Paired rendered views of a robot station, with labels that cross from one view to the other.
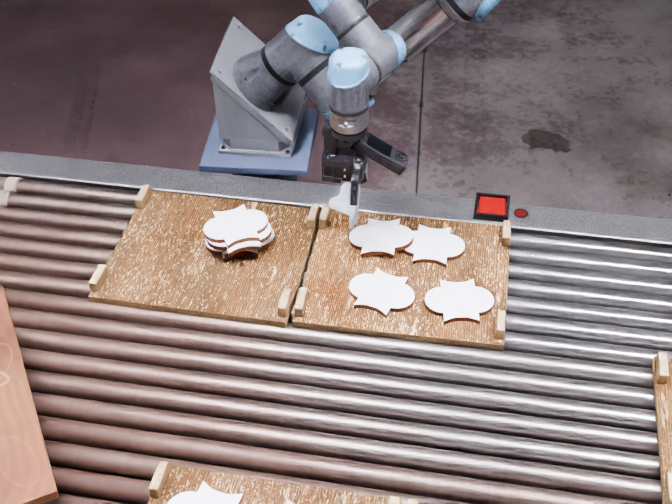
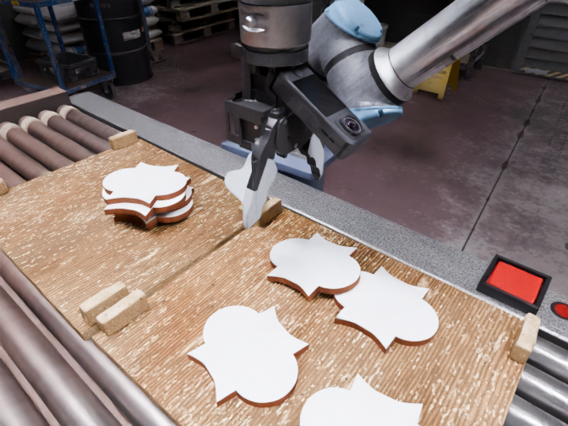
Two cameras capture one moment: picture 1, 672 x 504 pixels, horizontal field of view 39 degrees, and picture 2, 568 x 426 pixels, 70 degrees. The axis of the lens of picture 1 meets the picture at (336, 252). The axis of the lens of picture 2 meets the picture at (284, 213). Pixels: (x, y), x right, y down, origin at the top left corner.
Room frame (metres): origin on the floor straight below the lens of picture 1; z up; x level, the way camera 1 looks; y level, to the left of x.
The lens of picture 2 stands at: (1.14, -0.26, 1.34)
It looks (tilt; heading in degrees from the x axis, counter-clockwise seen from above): 36 degrees down; 28
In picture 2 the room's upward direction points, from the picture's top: straight up
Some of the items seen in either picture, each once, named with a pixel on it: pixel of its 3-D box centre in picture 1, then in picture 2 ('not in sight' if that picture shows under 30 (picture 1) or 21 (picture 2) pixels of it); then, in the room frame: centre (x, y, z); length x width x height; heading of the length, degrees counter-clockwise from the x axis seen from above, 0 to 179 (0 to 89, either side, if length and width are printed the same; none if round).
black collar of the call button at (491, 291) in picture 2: (491, 207); (514, 283); (1.64, -0.35, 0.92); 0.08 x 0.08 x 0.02; 78
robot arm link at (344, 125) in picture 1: (348, 117); (273, 24); (1.53, -0.03, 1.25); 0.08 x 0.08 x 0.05
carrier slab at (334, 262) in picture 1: (407, 274); (317, 335); (1.43, -0.15, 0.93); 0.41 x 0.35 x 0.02; 79
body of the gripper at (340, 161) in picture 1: (345, 150); (271, 98); (1.54, -0.02, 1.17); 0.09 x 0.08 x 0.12; 79
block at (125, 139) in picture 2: (143, 196); (123, 139); (1.68, 0.43, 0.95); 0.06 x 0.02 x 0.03; 168
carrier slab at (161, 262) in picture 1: (210, 253); (119, 209); (1.51, 0.27, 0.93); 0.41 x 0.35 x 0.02; 78
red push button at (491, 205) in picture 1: (491, 207); (513, 284); (1.64, -0.35, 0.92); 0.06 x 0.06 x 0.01; 78
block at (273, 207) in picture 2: (325, 215); (267, 211); (1.60, 0.02, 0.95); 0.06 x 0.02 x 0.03; 169
